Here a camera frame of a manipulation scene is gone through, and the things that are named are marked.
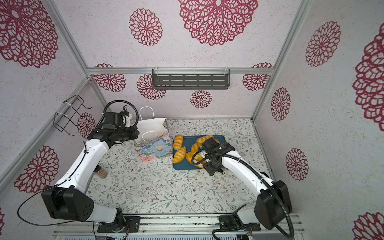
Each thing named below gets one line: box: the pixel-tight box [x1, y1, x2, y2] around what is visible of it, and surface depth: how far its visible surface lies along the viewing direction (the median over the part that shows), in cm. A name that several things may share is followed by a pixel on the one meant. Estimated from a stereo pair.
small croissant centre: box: [191, 142, 203, 152], surface depth 102 cm
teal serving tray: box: [214, 135, 226, 144], surface depth 112 cm
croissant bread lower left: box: [173, 146, 187, 164], surface depth 97 cm
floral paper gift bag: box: [134, 106, 173, 163], surface depth 90 cm
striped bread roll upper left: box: [173, 134, 184, 150], surface depth 103 cm
